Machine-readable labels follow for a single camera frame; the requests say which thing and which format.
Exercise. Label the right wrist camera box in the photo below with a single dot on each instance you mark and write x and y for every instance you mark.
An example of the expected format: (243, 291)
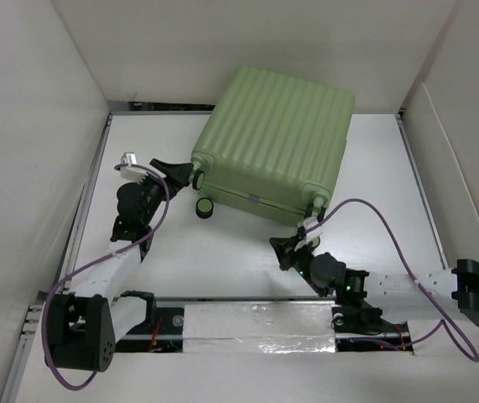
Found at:
(308, 230)

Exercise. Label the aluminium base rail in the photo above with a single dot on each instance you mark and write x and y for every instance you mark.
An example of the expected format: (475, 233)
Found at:
(242, 352)

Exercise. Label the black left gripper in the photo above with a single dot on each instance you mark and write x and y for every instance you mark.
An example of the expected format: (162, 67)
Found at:
(178, 174)

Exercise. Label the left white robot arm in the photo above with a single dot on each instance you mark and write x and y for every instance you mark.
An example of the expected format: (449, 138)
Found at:
(88, 311)

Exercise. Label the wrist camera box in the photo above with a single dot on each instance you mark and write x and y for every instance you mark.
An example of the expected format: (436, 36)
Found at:
(308, 230)
(129, 170)

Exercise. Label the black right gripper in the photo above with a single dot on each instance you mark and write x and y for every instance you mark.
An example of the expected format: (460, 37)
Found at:
(287, 248)

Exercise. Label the green hard-shell suitcase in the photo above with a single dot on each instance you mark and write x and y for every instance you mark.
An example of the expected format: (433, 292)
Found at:
(274, 144)

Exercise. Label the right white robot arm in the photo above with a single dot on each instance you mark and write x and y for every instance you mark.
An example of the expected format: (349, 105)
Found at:
(365, 299)

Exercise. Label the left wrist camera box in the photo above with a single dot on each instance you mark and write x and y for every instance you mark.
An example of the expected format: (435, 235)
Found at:
(129, 170)

